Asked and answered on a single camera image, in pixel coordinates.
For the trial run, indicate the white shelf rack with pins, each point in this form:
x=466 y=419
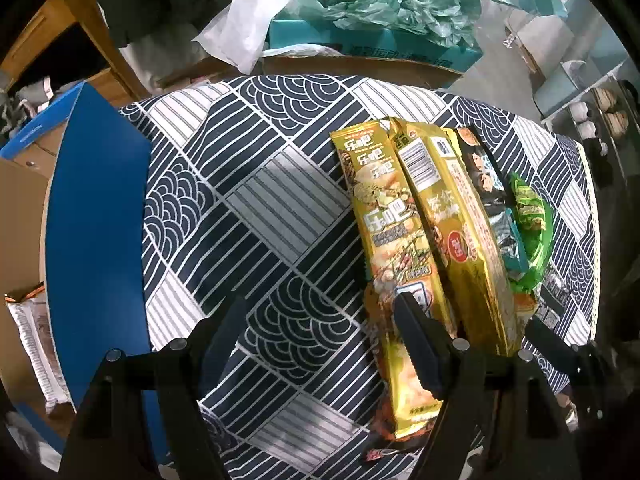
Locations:
x=615 y=80

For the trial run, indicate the green snack packet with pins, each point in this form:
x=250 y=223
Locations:
x=532 y=210

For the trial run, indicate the dark printed snack packet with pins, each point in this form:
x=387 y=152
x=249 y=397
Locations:
x=555 y=285

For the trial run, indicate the white plastic bag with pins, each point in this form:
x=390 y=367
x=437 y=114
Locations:
x=250 y=15

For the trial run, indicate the white cup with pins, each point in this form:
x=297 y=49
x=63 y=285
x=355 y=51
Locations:
x=580 y=109
x=587 y=129

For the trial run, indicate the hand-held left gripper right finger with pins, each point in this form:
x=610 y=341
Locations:
x=415 y=345

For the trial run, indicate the white snack packet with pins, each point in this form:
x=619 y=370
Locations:
x=32 y=345

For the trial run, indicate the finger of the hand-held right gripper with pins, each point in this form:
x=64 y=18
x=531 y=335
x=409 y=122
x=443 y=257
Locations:
x=547 y=342

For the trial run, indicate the light grey cloth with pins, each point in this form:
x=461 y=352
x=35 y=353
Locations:
x=150 y=62

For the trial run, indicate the flattened cardboard pieces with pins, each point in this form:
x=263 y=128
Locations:
x=200 y=74

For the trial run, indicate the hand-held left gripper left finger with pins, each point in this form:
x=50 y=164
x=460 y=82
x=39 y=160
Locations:
x=225 y=340

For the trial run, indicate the yellow snack packet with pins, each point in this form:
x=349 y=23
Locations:
x=385 y=210

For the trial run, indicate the golden biscuit packet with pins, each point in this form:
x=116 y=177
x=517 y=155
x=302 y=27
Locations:
x=465 y=240

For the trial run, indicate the black snack packet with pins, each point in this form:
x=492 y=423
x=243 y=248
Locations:
x=482 y=175

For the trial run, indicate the wooden cabinet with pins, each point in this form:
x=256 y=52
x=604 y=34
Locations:
x=55 y=15

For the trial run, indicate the navy white patterned tablecloth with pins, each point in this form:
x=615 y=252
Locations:
x=280 y=200

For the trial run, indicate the grey clothes pile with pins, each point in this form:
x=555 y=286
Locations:
x=20 y=110

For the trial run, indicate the brown cardboard box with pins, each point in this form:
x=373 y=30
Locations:
x=350 y=67

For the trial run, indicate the teal snack packet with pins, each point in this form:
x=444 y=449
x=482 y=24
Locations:
x=510 y=240

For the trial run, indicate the teal cardboard box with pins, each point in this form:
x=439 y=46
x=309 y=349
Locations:
x=400 y=50

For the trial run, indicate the blue cardboard box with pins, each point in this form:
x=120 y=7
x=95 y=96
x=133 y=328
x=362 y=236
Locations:
x=100 y=210

